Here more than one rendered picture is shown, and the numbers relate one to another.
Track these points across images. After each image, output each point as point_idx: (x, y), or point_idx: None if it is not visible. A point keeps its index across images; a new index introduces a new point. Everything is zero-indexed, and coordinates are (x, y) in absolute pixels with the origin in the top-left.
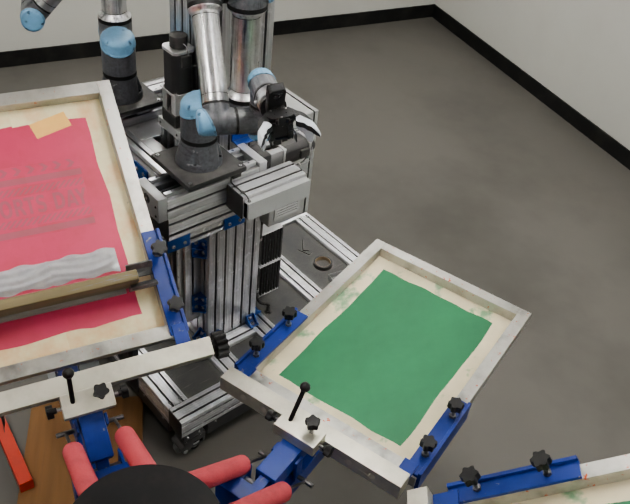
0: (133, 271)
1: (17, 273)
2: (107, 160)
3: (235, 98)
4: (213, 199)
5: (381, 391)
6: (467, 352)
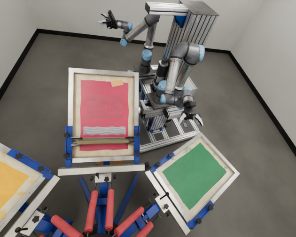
0: (127, 140)
1: (95, 129)
2: (131, 98)
3: (175, 87)
4: (159, 110)
5: (189, 187)
6: (217, 180)
